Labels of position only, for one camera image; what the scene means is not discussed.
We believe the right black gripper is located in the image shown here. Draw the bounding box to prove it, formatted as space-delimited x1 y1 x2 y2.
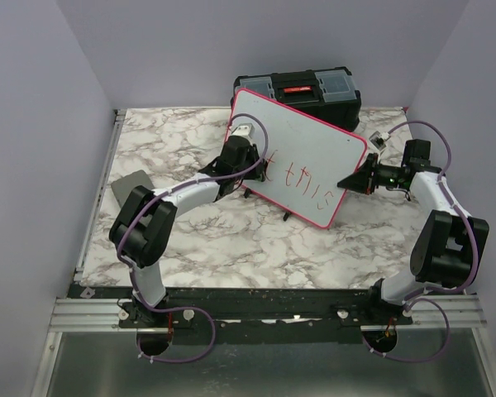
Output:
337 154 404 195

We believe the pink framed whiteboard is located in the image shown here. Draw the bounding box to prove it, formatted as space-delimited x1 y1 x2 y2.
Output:
230 88 367 229

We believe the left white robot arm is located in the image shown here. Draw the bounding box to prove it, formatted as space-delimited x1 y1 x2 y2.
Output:
108 134 269 327

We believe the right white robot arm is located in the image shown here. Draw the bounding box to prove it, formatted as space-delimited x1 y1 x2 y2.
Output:
337 139 489 324

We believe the black plastic toolbox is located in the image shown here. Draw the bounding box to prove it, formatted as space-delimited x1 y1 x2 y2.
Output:
233 66 362 132

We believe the grey sponge block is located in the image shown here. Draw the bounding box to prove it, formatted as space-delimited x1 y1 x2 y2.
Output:
111 170 154 208

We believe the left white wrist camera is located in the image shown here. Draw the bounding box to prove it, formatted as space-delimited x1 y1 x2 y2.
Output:
230 123 255 144

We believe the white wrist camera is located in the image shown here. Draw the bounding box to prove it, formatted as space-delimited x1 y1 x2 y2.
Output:
230 123 255 144
368 131 390 158

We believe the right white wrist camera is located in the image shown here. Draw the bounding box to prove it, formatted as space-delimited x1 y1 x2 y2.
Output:
368 131 390 158

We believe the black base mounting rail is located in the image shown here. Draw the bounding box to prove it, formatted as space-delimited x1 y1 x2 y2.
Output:
67 285 413 346

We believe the aluminium extrusion frame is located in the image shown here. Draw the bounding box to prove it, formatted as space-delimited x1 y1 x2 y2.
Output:
28 108 127 397

